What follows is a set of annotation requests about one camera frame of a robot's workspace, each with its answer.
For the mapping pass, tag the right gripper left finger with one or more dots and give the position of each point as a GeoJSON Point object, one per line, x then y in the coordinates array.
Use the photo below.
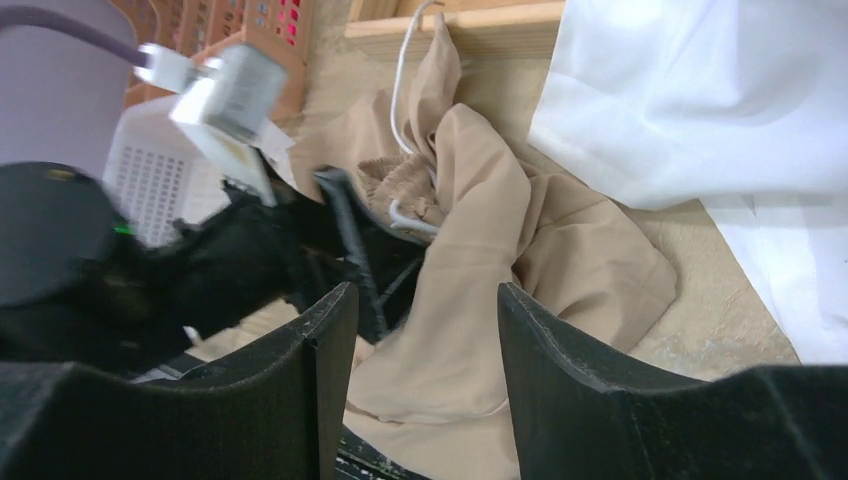
{"type": "Point", "coordinates": [270, 410]}

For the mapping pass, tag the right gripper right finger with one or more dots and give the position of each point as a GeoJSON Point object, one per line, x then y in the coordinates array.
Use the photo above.
{"type": "Point", "coordinates": [583, 410]}

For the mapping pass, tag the wooden clothes rack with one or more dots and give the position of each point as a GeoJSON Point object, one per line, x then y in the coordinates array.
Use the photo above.
{"type": "Point", "coordinates": [479, 29]}

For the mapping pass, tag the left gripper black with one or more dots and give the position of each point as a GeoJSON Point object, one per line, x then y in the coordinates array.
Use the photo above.
{"type": "Point", "coordinates": [247, 255]}

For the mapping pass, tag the white plastic basket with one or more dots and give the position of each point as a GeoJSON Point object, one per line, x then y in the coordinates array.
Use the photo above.
{"type": "Point", "coordinates": [156, 175]}

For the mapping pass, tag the beige shorts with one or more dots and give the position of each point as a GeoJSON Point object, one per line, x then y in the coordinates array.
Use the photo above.
{"type": "Point", "coordinates": [432, 396]}

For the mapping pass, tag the peach plastic file organizer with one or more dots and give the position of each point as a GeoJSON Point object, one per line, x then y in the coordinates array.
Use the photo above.
{"type": "Point", "coordinates": [200, 29]}

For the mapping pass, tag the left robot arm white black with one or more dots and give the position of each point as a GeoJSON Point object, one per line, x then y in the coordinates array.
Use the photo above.
{"type": "Point", "coordinates": [77, 284]}

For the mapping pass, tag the white shorts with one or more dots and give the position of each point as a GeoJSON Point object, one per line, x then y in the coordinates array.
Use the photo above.
{"type": "Point", "coordinates": [741, 105]}

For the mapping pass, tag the pink highlighter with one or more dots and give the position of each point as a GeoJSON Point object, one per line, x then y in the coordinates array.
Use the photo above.
{"type": "Point", "coordinates": [288, 21]}

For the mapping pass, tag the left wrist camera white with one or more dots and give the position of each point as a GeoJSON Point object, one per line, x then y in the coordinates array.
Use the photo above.
{"type": "Point", "coordinates": [222, 106]}

